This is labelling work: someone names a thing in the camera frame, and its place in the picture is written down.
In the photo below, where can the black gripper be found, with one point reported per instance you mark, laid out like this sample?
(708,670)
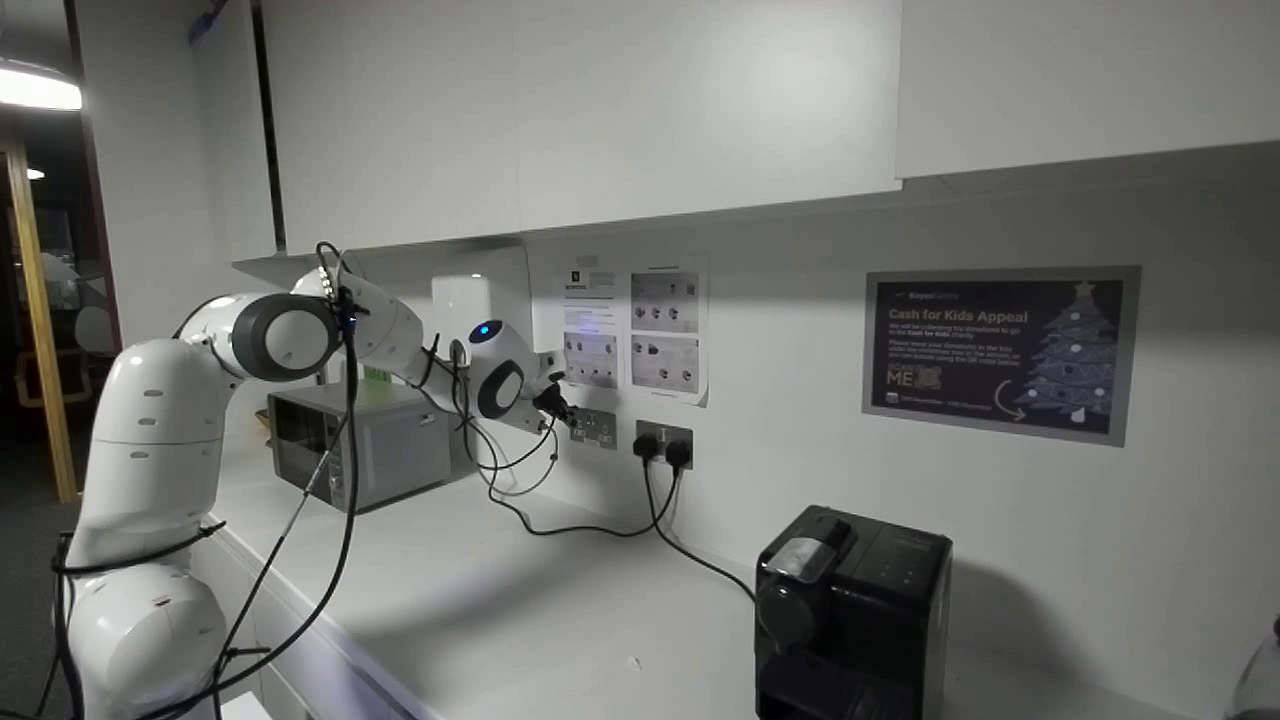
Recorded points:
(546,399)

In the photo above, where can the silver double socket white label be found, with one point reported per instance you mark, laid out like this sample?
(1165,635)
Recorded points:
(597,429)

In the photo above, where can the white paper towel dispenser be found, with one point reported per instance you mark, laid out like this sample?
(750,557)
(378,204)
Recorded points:
(460,306)

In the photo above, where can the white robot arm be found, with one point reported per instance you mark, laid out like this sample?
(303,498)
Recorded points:
(147,425)

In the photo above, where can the black coffee machine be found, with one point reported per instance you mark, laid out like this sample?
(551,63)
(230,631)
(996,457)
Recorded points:
(867,624)

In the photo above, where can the white paper notice blue picture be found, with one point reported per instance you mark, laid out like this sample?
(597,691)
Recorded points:
(588,321)

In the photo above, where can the yellow wooden post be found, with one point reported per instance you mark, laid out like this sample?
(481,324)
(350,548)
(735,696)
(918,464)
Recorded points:
(39,321)

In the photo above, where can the white paper notice grey pictures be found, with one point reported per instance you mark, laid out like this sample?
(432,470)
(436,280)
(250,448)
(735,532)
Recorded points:
(664,332)

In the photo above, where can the bright ceiling light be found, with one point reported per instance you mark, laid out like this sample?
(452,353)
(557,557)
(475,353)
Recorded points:
(33,88)

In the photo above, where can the white wall cabinet door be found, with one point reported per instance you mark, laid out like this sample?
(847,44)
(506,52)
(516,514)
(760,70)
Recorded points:
(1094,75)
(692,104)

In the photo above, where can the black power plug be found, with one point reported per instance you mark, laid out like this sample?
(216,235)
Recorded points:
(649,448)
(676,455)

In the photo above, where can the dark framed poster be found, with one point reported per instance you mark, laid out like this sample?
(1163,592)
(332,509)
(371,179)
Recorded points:
(1003,353)

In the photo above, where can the silver microwave oven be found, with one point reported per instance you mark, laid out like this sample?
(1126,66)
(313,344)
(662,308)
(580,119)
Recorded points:
(402,446)

